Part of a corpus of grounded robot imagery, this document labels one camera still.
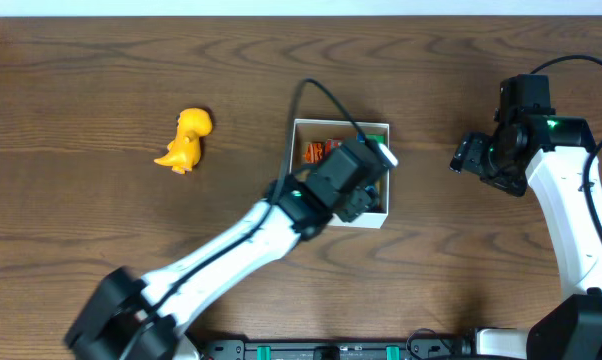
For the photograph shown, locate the white cardboard box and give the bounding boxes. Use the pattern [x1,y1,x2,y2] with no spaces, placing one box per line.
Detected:
[287,118,390,229]

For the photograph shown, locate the orange round disc toy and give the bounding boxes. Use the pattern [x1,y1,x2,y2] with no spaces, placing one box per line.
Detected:
[303,142,324,164]

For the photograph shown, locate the orange toy dinosaur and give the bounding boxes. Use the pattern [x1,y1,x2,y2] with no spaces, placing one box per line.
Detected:
[154,108,213,174]

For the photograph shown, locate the red toy truck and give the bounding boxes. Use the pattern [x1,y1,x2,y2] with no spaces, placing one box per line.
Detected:
[323,138,343,156]

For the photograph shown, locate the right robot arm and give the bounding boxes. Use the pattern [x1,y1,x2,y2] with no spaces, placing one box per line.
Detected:
[450,115,602,359]

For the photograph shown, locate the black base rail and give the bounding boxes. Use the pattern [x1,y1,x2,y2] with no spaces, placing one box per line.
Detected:
[200,327,580,360]

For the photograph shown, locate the multicoloured puzzle cube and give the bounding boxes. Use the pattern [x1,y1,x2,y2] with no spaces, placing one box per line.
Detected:
[357,133,385,144]

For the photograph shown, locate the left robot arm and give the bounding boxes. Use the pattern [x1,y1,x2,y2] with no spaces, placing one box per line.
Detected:
[64,176,379,359]

